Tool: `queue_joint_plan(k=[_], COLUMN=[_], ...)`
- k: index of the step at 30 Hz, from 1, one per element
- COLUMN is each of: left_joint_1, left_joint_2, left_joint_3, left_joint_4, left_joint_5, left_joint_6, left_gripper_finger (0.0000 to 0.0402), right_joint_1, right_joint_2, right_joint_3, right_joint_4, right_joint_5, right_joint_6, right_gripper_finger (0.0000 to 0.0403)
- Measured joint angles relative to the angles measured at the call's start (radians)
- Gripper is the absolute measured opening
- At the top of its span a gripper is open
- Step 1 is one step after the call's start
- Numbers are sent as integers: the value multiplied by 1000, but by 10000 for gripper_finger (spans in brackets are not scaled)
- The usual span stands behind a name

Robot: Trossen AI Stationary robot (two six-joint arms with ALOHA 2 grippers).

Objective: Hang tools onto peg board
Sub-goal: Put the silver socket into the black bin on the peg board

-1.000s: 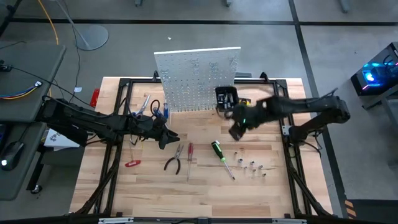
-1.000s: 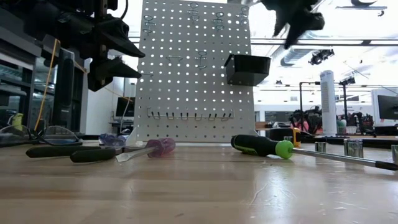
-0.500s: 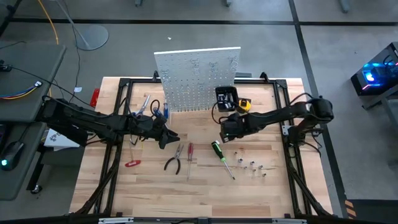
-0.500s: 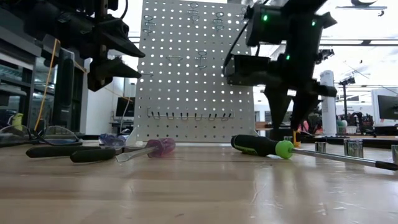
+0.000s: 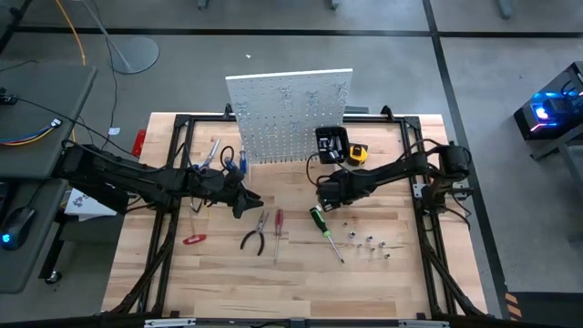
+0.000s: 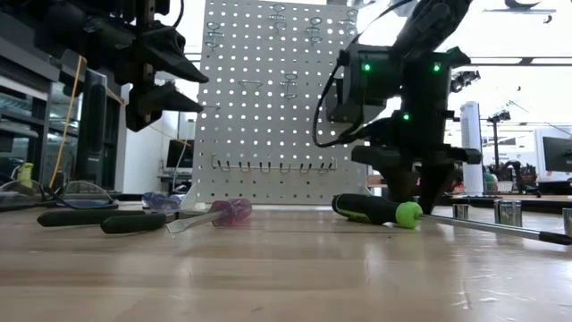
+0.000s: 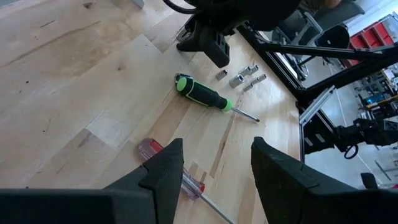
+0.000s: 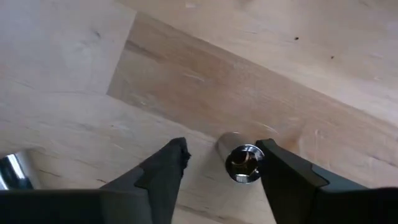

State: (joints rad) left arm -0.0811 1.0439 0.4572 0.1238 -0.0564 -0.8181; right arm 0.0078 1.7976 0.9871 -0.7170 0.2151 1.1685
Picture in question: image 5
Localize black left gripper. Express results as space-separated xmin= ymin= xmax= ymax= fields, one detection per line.
xmin=194 ymin=170 xmax=265 ymax=220

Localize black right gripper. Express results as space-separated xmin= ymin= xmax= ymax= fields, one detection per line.
xmin=316 ymin=174 xmax=361 ymax=214

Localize green black handled screwdriver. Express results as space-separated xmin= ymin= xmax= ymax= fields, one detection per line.
xmin=309 ymin=205 xmax=346 ymax=264

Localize black handled needle-nose pliers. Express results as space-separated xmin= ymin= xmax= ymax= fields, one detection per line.
xmin=240 ymin=209 xmax=271 ymax=257

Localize red clear handled screwdriver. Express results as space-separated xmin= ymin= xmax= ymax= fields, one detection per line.
xmin=271 ymin=208 xmax=285 ymax=266

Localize blue orange handled scissors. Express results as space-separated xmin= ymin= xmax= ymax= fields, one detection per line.
xmin=193 ymin=138 xmax=222 ymax=174

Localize yellow black tape measure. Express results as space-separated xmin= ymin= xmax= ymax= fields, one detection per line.
xmin=347 ymin=142 xmax=370 ymax=167

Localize black plastic bin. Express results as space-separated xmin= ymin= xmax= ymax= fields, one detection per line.
xmin=314 ymin=125 xmax=351 ymax=165

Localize white perforated pegboard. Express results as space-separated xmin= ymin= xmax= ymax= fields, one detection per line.
xmin=224 ymin=67 xmax=354 ymax=165

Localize red plastic clip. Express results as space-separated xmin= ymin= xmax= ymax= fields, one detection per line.
xmin=130 ymin=128 xmax=148 ymax=159

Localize white printed box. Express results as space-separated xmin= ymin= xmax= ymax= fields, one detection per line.
xmin=63 ymin=186 xmax=119 ymax=223

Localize grey round-base floor stand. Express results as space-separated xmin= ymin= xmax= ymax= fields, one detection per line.
xmin=80 ymin=0 xmax=161 ymax=76

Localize black leg with caster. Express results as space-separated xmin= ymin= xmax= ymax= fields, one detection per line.
xmin=38 ymin=213 xmax=68 ymax=286

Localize grey desk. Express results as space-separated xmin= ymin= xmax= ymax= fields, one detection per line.
xmin=0 ymin=61 xmax=99 ymax=295

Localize black computer mouse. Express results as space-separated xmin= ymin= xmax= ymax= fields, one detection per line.
xmin=0 ymin=205 xmax=37 ymax=251

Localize black mat with hazard stripes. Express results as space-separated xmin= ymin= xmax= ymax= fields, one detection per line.
xmin=504 ymin=291 xmax=583 ymax=328

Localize black lit computer case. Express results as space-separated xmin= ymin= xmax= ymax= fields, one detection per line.
xmin=513 ymin=60 xmax=583 ymax=141

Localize grey metal stand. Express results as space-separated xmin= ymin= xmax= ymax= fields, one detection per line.
xmin=530 ymin=134 xmax=583 ymax=247

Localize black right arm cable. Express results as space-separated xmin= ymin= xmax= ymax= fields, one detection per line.
xmin=305 ymin=152 xmax=347 ymax=187

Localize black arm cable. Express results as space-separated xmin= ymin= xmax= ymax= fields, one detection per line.
xmin=305 ymin=152 xmax=347 ymax=187
xmin=61 ymin=138 xmax=238 ymax=172

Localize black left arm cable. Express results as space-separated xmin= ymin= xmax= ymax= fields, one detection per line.
xmin=61 ymin=138 xmax=238 ymax=172

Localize multicolour ribbon cable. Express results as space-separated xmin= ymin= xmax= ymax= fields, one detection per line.
xmin=0 ymin=118 xmax=63 ymax=148

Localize yellow cable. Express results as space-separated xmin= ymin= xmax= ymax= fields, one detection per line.
xmin=54 ymin=0 xmax=87 ymax=67

